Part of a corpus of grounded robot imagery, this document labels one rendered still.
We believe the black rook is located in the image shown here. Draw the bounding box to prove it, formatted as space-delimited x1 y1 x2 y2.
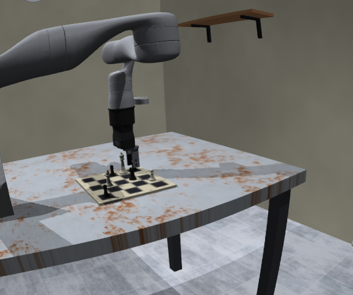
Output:
129 167 137 181

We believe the white pawn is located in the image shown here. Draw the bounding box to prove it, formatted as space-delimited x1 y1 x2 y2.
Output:
149 169 156 181

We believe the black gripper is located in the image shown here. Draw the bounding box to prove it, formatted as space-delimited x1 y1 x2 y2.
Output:
108 90 149 168

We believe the black pawn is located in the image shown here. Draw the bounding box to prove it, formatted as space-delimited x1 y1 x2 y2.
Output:
110 165 116 176
103 184 110 198

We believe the chessboard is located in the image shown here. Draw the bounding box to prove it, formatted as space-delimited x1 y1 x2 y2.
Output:
76 167 177 205

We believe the white bishop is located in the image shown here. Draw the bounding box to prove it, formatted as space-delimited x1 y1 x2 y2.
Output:
106 170 113 187

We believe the white chess king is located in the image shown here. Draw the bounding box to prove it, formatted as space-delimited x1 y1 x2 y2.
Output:
119 153 127 175

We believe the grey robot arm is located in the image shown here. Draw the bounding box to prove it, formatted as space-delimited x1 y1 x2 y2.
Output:
0 12 180 92

